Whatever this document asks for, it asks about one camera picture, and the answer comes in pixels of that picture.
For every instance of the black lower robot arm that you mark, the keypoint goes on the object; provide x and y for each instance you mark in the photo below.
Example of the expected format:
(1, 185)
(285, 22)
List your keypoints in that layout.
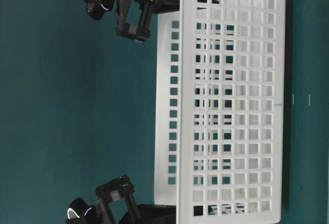
(80, 212)

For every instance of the white perforated plastic basket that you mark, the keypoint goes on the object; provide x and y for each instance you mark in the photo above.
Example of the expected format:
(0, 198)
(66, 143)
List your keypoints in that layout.
(219, 111)

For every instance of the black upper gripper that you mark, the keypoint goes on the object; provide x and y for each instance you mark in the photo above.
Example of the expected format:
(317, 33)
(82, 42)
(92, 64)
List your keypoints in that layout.
(128, 14)

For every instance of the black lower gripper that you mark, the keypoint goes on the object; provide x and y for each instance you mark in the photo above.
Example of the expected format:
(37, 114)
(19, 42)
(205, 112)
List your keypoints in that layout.
(121, 188)

